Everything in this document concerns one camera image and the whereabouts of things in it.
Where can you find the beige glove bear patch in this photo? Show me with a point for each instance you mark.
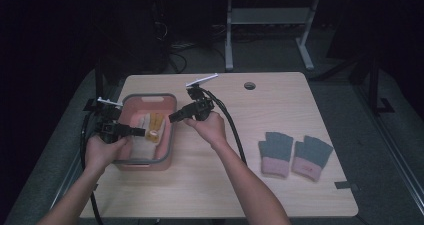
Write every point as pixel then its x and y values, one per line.
pixel 143 150

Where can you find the aluminium frame rail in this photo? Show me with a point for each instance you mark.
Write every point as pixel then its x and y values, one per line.
pixel 393 151
pixel 76 165

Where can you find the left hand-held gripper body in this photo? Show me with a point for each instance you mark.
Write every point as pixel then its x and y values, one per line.
pixel 108 128

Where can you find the black frame post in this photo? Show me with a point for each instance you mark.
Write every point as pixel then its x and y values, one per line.
pixel 99 81
pixel 374 85

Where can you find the grey metal stand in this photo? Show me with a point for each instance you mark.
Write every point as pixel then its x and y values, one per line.
pixel 266 15

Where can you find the person's left hand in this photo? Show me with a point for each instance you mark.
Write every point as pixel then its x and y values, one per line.
pixel 103 155

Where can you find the grey pink fingerless glove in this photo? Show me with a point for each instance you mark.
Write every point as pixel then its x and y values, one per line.
pixel 276 146

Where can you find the person's right hand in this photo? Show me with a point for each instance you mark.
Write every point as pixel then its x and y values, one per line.
pixel 211 130

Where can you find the pink basket grey rim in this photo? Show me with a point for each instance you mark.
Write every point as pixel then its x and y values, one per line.
pixel 166 151

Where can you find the black frame bracket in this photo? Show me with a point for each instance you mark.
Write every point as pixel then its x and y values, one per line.
pixel 88 106
pixel 385 109

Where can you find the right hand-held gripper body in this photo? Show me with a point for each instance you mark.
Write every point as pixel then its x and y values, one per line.
pixel 201 106

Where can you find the black tape strip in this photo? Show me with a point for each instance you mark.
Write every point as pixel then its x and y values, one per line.
pixel 345 185

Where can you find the grey pink glove red label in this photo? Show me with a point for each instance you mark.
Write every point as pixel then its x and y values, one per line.
pixel 313 151

